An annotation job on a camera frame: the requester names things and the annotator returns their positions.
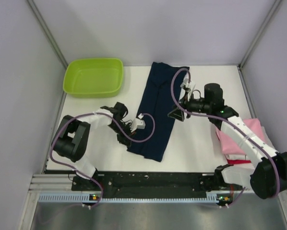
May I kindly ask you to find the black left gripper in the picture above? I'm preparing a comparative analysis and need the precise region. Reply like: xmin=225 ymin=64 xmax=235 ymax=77
xmin=108 ymin=121 xmax=136 ymax=148

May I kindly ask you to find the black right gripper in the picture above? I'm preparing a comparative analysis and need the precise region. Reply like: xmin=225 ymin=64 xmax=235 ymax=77
xmin=168 ymin=91 xmax=212 ymax=121

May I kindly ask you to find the navy blue t shirt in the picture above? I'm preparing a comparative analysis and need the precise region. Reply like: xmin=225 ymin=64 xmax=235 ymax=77
xmin=127 ymin=62 xmax=181 ymax=162

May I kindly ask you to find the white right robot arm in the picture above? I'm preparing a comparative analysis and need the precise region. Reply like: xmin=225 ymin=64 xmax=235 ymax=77
xmin=168 ymin=82 xmax=287 ymax=199

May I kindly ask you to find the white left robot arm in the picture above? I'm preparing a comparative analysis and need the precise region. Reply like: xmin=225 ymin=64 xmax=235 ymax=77
xmin=52 ymin=102 xmax=134 ymax=190

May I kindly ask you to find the lime green plastic basin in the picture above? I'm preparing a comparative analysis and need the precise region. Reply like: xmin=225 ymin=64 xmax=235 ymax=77
xmin=62 ymin=57 xmax=124 ymax=98

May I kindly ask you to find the pink folded t shirt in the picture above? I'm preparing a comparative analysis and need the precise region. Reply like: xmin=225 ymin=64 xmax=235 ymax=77
xmin=215 ymin=118 xmax=265 ymax=160

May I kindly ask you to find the red folded t shirt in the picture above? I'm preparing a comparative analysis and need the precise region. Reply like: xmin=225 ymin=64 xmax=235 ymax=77
xmin=227 ymin=159 xmax=251 ymax=165

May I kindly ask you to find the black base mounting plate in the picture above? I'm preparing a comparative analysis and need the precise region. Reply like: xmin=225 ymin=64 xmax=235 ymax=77
xmin=71 ymin=171 xmax=242 ymax=198

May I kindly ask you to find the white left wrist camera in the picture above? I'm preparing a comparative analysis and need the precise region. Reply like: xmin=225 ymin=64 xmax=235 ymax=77
xmin=131 ymin=114 xmax=145 ymax=132

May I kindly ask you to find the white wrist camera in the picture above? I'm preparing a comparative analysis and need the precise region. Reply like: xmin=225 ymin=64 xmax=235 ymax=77
xmin=180 ymin=76 xmax=196 ymax=97
xmin=131 ymin=114 xmax=145 ymax=132

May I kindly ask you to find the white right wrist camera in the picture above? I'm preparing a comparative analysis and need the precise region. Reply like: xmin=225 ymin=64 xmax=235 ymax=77
xmin=180 ymin=76 xmax=196 ymax=97

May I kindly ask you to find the grey slotted cable duct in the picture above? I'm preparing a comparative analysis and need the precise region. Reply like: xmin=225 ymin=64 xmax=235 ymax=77
xmin=38 ymin=193 xmax=231 ymax=203

